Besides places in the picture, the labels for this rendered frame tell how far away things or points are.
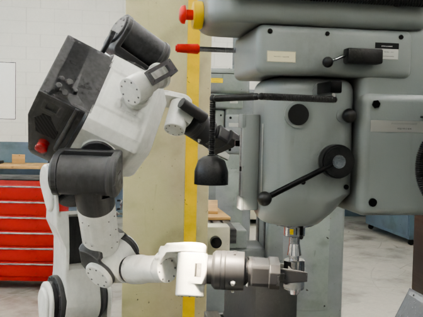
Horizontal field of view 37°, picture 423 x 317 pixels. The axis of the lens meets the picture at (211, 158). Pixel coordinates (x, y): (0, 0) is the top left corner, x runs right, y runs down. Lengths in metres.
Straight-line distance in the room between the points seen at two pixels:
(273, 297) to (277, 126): 0.52
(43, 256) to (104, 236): 4.44
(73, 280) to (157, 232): 1.33
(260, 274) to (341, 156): 0.32
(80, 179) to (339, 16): 0.65
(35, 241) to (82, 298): 4.11
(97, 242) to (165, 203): 1.59
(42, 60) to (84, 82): 8.92
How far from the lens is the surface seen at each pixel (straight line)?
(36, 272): 6.01
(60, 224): 1.81
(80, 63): 1.57
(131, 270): 1.56
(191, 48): 1.47
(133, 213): 3.11
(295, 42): 1.31
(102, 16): 10.50
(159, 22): 3.13
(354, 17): 1.35
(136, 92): 1.45
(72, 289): 1.85
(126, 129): 1.50
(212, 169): 1.30
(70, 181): 1.42
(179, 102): 1.90
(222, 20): 1.30
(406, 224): 8.77
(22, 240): 5.99
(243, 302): 1.72
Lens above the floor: 1.52
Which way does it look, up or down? 3 degrees down
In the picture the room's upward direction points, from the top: 1 degrees clockwise
